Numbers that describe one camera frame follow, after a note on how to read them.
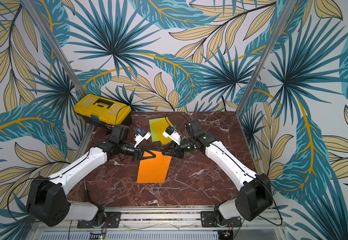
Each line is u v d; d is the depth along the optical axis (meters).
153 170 0.73
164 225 0.73
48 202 0.40
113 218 0.73
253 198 0.41
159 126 1.13
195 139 0.60
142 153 0.68
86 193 0.80
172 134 0.64
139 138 0.67
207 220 0.73
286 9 0.69
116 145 0.63
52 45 0.80
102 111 0.96
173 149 0.65
